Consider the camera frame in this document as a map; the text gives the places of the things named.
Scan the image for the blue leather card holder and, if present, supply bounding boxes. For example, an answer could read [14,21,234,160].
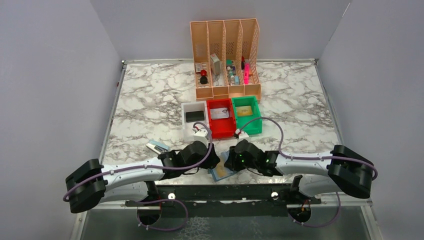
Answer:
[207,151,237,182]

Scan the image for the gold VIP card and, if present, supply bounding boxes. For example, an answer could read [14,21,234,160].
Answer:
[213,165,233,179]

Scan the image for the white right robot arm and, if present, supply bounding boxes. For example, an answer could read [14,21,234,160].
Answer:
[224,139,376,204]

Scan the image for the black card in white bin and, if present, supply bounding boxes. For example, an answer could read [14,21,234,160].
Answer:
[184,110,205,123]

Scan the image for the white card in red bin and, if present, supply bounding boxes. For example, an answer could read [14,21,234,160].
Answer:
[209,107,230,120]

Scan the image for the translucent white plastic bin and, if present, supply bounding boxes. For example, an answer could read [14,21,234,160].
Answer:
[181,101,209,142]

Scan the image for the light blue stapler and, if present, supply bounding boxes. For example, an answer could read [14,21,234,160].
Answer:
[146,140,170,155]

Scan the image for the red plastic bin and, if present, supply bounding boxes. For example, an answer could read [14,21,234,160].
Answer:
[206,98,236,139]

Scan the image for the green plastic bin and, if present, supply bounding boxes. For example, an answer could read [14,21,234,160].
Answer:
[231,96,263,136]

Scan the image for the red black stamp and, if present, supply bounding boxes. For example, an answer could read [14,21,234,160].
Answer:
[199,69,209,85]

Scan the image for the small bottles in organizer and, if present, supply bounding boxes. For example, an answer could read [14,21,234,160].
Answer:
[225,59,240,86]

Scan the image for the pink highlighter marker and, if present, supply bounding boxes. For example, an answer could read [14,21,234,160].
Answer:
[243,63,250,85]

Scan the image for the white box in organizer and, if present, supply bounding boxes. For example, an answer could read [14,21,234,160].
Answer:
[209,53,221,75]

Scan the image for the orange file organizer rack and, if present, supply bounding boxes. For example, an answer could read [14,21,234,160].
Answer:
[189,18,262,101]

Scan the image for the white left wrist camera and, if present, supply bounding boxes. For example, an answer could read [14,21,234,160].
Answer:
[193,128,210,146]

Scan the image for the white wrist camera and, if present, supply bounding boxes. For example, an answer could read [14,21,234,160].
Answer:
[233,129,250,140]
[193,128,210,146]

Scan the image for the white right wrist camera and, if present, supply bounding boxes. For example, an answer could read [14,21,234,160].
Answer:
[233,129,250,140]

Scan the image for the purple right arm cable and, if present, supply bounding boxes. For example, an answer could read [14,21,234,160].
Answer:
[235,116,379,229]

